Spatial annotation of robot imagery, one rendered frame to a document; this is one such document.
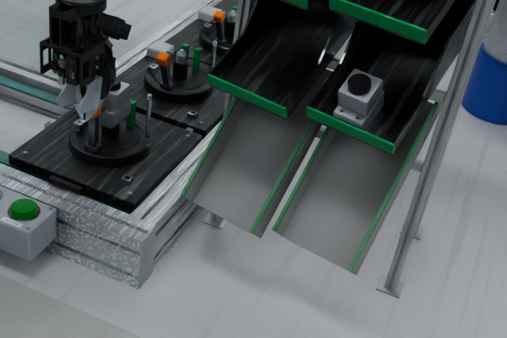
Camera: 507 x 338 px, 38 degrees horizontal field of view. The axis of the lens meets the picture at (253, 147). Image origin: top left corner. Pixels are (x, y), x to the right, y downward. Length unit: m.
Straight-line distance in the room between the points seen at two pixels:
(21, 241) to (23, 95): 0.43
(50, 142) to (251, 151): 0.36
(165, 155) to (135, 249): 0.21
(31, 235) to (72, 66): 0.26
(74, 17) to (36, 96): 0.45
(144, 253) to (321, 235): 0.27
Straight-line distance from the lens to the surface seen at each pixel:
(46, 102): 1.46
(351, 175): 1.10
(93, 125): 1.20
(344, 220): 1.08
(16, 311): 1.15
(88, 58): 1.07
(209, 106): 1.42
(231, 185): 1.12
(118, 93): 1.21
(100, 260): 1.19
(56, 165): 1.24
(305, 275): 1.24
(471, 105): 1.84
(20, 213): 1.14
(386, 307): 1.23
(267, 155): 1.12
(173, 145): 1.29
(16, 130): 1.42
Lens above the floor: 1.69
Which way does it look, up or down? 33 degrees down
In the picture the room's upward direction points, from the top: 9 degrees clockwise
